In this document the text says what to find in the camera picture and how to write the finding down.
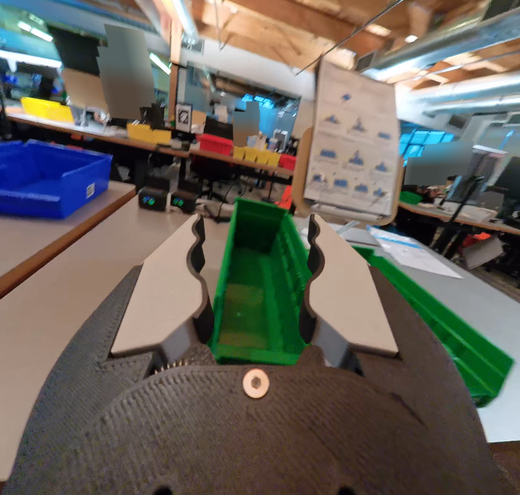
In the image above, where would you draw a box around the instruction poster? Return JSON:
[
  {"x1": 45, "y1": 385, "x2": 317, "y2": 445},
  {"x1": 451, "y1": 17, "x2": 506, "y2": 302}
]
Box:
[{"x1": 304, "y1": 58, "x2": 401, "y2": 216}]

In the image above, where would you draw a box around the large red plastic bin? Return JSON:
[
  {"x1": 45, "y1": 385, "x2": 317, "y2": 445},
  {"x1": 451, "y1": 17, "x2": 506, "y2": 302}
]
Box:
[{"x1": 197, "y1": 133, "x2": 235, "y2": 157}]

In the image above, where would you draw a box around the large yellow bin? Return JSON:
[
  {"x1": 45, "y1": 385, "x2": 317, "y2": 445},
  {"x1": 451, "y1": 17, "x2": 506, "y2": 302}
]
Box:
[
  {"x1": 20, "y1": 96, "x2": 74, "y2": 123},
  {"x1": 126, "y1": 122, "x2": 172, "y2": 145}
]

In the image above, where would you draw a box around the background work table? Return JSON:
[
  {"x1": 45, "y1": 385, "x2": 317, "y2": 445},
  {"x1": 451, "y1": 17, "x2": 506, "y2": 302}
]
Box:
[{"x1": 398, "y1": 200, "x2": 520, "y2": 236}]

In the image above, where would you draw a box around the dark monitor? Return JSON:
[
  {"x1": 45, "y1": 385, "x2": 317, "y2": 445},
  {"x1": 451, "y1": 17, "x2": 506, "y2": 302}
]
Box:
[{"x1": 493, "y1": 157, "x2": 520, "y2": 220}]

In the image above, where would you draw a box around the blue plastic bin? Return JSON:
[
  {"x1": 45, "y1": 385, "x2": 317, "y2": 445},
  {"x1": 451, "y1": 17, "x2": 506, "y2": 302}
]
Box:
[{"x1": 0, "y1": 139, "x2": 113, "y2": 220}]

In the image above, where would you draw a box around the wooden clipboard stand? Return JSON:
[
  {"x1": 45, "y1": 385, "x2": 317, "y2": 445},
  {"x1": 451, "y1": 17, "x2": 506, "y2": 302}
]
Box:
[{"x1": 292, "y1": 126, "x2": 405, "y2": 227}]

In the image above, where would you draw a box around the black power adapter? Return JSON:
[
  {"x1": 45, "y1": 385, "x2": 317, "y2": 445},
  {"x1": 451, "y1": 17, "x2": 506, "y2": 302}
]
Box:
[{"x1": 202, "y1": 203, "x2": 233, "y2": 224}]

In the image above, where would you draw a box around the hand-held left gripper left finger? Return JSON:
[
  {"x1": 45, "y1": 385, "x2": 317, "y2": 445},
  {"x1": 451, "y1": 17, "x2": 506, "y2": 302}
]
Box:
[{"x1": 110, "y1": 215, "x2": 215, "y2": 360}]

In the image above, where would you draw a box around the green plastic bin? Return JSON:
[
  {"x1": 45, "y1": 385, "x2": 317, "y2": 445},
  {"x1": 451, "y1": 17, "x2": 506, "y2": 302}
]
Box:
[
  {"x1": 207, "y1": 197, "x2": 310, "y2": 366},
  {"x1": 353, "y1": 244, "x2": 515, "y2": 407}
]

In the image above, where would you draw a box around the long wooden table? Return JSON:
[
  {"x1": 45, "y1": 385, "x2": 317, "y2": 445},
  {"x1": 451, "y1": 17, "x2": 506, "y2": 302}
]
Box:
[{"x1": 4, "y1": 113, "x2": 295, "y2": 203}]

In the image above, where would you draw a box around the black battery charger case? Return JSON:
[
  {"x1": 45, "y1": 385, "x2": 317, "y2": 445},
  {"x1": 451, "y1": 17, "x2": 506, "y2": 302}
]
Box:
[
  {"x1": 138, "y1": 176, "x2": 168, "y2": 212},
  {"x1": 170, "y1": 179, "x2": 198, "y2": 215}
]

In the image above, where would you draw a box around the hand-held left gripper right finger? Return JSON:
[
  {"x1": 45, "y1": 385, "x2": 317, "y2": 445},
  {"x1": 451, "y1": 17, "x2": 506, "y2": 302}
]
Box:
[{"x1": 298, "y1": 215, "x2": 399, "y2": 366}]

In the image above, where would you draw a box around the printed paper sheet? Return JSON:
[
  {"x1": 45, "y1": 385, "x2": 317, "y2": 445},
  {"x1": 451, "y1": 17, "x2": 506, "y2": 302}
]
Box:
[{"x1": 367, "y1": 225, "x2": 464, "y2": 279}]

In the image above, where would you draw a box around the black cable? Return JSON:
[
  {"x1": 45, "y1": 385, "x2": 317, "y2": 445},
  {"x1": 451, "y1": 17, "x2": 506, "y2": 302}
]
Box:
[{"x1": 217, "y1": 184, "x2": 238, "y2": 221}]

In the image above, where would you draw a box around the black and white tag sign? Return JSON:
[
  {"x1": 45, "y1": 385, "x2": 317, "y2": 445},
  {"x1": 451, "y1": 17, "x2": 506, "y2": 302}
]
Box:
[{"x1": 175, "y1": 102, "x2": 194, "y2": 132}]

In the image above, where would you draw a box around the black stand pole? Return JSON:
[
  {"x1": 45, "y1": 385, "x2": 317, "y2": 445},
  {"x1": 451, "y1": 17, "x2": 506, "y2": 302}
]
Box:
[{"x1": 430, "y1": 175, "x2": 485, "y2": 254}]

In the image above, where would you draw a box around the wood-edged side table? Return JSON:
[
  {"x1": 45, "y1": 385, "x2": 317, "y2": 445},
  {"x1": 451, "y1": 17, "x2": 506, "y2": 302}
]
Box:
[{"x1": 0, "y1": 180, "x2": 137, "y2": 297}]

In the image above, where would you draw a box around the grey desk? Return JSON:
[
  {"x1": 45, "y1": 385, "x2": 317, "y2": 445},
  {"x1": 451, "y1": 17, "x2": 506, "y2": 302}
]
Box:
[{"x1": 0, "y1": 194, "x2": 520, "y2": 483}]

